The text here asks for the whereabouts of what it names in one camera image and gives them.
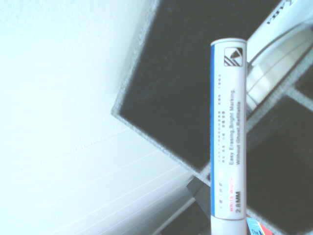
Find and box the red capped white marker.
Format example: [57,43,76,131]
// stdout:
[209,37,248,235]

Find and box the grey compartment desk holder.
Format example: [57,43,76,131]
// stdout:
[111,0,313,235]

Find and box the blue and white book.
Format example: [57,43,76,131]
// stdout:
[246,216,268,235]

